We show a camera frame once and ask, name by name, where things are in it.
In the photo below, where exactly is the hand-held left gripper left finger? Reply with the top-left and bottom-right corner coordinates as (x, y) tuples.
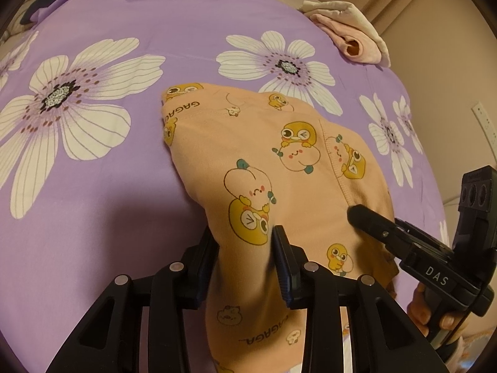
(46, 225), (220, 373)

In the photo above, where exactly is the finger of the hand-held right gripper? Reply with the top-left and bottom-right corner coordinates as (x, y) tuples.
(347, 204), (454, 260)

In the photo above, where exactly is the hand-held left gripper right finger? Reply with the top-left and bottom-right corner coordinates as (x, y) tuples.
(272, 224), (451, 373)

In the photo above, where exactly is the orange cartoon print garment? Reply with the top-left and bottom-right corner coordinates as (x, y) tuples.
(160, 82), (399, 373)

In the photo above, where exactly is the person's right hand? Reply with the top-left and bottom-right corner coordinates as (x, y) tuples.
(407, 283), (463, 340)

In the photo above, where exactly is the purple floral bed sheet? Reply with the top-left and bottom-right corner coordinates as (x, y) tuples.
(0, 0), (451, 373)

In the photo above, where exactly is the pink folded cloth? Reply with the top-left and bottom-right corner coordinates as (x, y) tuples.
(311, 13), (383, 63)

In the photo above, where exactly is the beige folded cloth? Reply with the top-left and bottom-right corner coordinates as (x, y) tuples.
(301, 0), (391, 67)

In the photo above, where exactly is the beige curtain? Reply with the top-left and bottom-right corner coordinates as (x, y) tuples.
(280, 0), (486, 86)

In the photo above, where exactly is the white wall power strip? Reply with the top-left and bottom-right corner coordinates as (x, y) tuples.
(472, 102), (497, 148)

